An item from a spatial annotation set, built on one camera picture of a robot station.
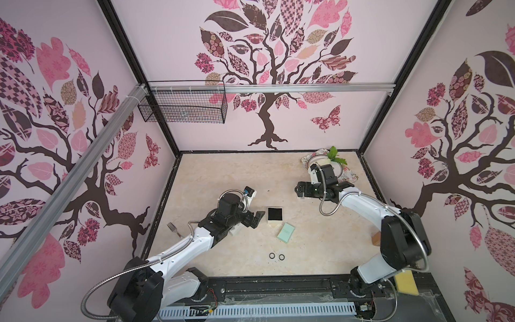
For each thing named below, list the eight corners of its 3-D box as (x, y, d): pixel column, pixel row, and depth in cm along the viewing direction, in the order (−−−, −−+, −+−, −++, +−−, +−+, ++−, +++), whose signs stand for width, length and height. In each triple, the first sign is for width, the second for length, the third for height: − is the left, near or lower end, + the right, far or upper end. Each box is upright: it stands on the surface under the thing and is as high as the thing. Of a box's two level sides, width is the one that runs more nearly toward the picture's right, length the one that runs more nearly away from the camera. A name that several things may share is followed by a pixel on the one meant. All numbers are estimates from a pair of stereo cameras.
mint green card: (276, 237, 88) (276, 235, 87) (284, 223, 92) (285, 221, 91) (287, 243, 86) (287, 242, 85) (295, 229, 91) (295, 227, 89)
